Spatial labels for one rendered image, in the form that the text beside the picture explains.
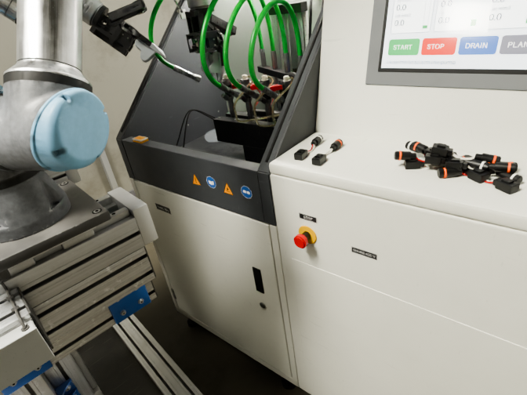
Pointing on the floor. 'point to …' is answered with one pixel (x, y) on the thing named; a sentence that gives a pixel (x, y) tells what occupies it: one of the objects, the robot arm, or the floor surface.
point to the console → (402, 244)
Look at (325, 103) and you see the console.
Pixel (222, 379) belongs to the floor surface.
